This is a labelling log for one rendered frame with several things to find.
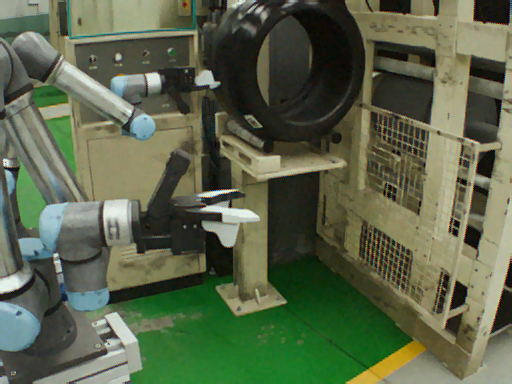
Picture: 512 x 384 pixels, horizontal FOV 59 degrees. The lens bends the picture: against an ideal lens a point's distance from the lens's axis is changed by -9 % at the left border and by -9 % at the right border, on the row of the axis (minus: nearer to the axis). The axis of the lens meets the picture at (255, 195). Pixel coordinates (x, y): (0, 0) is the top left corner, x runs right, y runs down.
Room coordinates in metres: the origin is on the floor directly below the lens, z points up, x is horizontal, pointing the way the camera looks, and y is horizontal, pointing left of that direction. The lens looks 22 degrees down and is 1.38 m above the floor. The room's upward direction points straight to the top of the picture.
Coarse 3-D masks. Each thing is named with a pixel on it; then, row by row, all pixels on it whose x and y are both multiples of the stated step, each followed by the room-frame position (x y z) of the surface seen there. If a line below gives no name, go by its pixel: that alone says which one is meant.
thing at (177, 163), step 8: (176, 152) 0.73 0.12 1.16; (184, 152) 0.74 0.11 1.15; (168, 160) 0.74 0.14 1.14; (176, 160) 0.73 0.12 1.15; (184, 160) 0.73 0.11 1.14; (168, 168) 0.72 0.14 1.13; (176, 168) 0.72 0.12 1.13; (184, 168) 0.73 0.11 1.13; (168, 176) 0.72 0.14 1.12; (176, 176) 0.72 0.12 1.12; (160, 184) 0.72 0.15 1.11; (168, 184) 0.72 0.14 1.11; (176, 184) 0.72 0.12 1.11; (160, 192) 0.71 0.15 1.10; (168, 192) 0.71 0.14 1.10; (152, 200) 0.71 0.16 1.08; (160, 200) 0.71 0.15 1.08; (168, 200) 0.71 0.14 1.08; (152, 208) 0.71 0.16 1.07; (160, 208) 0.71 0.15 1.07; (160, 216) 0.71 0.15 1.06
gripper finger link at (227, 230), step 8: (208, 208) 0.70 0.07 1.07; (216, 208) 0.70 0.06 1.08; (224, 208) 0.70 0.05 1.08; (224, 216) 0.68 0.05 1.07; (232, 216) 0.68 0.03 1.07; (240, 216) 0.68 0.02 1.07; (248, 216) 0.68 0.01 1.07; (256, 216) 0.68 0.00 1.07; (208, 224) 0.70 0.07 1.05; (216, 224) 0.69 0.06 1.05; (224, 224) 0.68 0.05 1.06; (232, 224) 0.68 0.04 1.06; (216, 232) 0.69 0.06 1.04; (224, 232) 0.68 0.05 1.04; (232, 232) 0.68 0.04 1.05; (224, 240) 0.68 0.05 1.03; (232, 240) 0.68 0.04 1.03
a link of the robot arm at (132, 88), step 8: (112, 80) 1.50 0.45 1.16; (120, 80) 1.50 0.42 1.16; (128, 80) 1.50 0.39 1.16; (136, 80) 1.51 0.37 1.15; (144, 80) 1.52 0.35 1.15; (112, 88) 1.50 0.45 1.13; (120, 88) 1.48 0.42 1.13; (128, 88) 1.49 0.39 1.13; (136, 88) 1.50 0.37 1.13; (144, 88) 1.51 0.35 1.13; (120, 96) 1.49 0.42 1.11; (128, 96) 1.49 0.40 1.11; (136, 96) 1.51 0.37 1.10; (144, 96) 1.53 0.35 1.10
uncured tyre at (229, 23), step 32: (256, 0) 1.66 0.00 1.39; (288, 0) 1.64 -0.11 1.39; (320, 0) 1.69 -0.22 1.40; (224, 32) 1.67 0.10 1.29; (256, 32) 1.59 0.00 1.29; (320, 32) 2.00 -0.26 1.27; (352, 32) 1.74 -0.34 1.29; (224, 64) 1.61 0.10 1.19; (256, 64) 1.58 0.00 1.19; (320, 64) 2.00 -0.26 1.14; (352, 64) 1.76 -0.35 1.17; (224, 96) 1.66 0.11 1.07; (256, 96) 1.59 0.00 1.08; (320, 96) 1.97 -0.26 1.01; (352, 96) 1.75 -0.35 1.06; (256, 128) 1.63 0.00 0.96; (288, 128) 1.64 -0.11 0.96; (320, 128) 1.70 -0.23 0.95
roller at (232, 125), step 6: (234, 120) 1.92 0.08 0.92; (228, 126) 1.90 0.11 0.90; (234, 126) 1.86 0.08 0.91; (240, 126) 1.83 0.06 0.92; (234, 132) 1.85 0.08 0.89; (240, 132) 1.79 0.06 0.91; (246, 132) 1.76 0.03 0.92; (252, 132) 1.73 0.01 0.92; (246, 138) 1.74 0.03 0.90; (252, 138) 1.70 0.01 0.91; (258, 138) 1.67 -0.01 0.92; (264, 138) 1.65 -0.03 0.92; (252, 144) 1.69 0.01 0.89; (258, 144) 1.65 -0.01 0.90; (264, 144) 1.62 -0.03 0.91; (270, 144) 1.62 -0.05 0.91; (264, 150) 1.62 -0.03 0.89; (270, 150) 1.62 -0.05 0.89
